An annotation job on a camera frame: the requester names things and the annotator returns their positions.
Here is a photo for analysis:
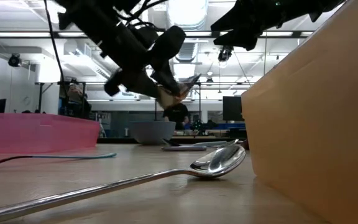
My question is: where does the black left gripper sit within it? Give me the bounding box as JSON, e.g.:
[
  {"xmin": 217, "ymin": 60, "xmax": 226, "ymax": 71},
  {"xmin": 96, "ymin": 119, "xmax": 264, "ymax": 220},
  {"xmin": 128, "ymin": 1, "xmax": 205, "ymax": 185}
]
[{"xmin": 98, "ymin": 26, "xmax": 182, "ymax": 99}]

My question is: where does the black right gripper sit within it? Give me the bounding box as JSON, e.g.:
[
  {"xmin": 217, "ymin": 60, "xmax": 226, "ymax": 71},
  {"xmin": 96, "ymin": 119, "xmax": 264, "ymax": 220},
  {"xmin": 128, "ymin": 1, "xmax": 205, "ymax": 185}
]
[{"xmin": 210, "ymin": 0, "xmax": 326, "ymax": 52}]

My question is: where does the brown foil pouch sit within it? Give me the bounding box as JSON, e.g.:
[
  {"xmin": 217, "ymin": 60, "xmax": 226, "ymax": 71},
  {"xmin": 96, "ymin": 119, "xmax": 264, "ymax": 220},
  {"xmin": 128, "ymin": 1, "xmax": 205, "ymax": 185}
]
[{"xmin": 156, "ymin": 73, "xmax": 202, "ymax": 110}]

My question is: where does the silver spoon purple handle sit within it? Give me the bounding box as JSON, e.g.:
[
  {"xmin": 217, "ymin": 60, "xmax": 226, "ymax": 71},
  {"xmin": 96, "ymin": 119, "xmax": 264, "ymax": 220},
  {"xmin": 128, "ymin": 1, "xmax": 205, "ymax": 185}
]
[{"xmin": 161, "ymin": 145, "xmax": 208, "ymax": 152}]

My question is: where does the all silver metal spoon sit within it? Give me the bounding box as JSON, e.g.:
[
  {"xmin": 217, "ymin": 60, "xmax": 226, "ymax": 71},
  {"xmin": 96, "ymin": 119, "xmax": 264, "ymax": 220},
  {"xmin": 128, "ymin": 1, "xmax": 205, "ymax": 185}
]
[{"xmin": 0, "ymin": 139, "xmax": 247, "ymax": 224}]

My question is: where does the black ceiling spotlight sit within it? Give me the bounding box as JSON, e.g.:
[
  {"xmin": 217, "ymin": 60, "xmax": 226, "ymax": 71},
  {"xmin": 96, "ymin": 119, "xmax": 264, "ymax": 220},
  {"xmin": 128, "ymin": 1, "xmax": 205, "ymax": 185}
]
[
  {"xmin": 218, "ymin": 45, "xmax": 235, "ymax": 63},
  {"xmin": 7, "ymin": 53, "xmax": 22, "ymax": 68}
]

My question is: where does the person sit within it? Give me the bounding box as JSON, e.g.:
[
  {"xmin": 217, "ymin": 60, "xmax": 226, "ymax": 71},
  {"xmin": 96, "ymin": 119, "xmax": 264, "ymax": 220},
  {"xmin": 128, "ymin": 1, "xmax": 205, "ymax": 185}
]
[
  {"xmin": 66, "ymin": 82, "xmax": 92, "ymax": 119},
  {"xmin": 163, "ymin": 102, "xmax": 190, "ymax": 131}
]

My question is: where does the blue bowl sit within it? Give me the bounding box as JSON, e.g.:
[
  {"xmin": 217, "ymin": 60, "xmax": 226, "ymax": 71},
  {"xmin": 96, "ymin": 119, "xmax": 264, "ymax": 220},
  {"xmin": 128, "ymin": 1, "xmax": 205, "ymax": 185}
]
[{"xmin": 129, "ymin": 120, "xmax": 177, "ymax": 146}]

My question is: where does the blue distant tabletop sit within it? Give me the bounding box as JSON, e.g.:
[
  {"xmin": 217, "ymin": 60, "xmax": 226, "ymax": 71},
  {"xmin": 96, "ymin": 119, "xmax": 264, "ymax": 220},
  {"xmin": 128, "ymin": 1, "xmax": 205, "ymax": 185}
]
[{"xmin": 185, "ymin": 123, "xmax": 247, "ymax": 130}]

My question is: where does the orange plastic bin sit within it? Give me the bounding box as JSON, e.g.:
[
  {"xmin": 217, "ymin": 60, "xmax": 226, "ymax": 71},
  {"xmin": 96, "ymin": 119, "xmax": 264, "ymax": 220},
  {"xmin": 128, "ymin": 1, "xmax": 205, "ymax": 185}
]
[{"xmin": 241, "ymin": 0, "xmax": 358, "ymax": 224}]

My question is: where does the black ceiling light beam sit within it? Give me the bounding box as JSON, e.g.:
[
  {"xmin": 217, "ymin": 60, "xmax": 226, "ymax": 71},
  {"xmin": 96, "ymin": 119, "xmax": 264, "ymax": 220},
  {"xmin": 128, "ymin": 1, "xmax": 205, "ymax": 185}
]
[{"xmin": 0, "ymin": 30, "xmax": 315, "ymax": 39}]

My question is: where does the pink plastic bin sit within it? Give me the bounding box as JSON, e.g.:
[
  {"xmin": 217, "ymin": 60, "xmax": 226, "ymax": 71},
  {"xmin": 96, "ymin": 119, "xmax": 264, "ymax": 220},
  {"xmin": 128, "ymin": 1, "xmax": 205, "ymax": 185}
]
[{"xmin": 0, "ymin": 113, "xmax": 101, "ymax": 154}]

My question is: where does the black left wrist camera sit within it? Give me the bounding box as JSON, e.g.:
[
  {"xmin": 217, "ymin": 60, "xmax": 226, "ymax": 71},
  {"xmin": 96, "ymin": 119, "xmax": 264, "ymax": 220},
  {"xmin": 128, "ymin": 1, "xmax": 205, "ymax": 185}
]
[{"xmin": 147, "ymin": 25, "xmax": 186, "ymax": 71}]

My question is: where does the silver ceiling air duct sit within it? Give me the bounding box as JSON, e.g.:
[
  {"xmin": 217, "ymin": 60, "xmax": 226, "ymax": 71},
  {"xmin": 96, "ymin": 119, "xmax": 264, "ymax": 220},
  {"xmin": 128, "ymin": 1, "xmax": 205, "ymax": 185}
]
[{"xmin": 165, "ymin": 0, "xmax": 210, "ymax": 63}]

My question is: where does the black aluminium table frame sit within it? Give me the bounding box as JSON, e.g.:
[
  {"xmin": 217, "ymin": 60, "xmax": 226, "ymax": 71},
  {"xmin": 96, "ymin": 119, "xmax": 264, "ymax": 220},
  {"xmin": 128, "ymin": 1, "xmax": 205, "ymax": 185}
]
[{"xmin": 96, "ymin": 136, "xmax": 249, "ymax": 145}]

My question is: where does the silver spoon light blue handle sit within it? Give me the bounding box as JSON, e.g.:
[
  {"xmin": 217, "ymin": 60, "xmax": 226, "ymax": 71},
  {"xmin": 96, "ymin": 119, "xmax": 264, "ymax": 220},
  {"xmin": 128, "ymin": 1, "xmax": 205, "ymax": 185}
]
[{"xmin": 193, "ymin": 141, "xmax": 228, "ymax": 147}]

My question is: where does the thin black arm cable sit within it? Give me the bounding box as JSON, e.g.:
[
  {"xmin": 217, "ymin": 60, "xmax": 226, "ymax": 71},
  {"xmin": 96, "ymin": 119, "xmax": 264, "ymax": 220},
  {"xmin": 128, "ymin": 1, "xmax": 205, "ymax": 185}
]
[{"xmin": 44, "ymin": 0, "xmax": 70, "ymax": 97}]

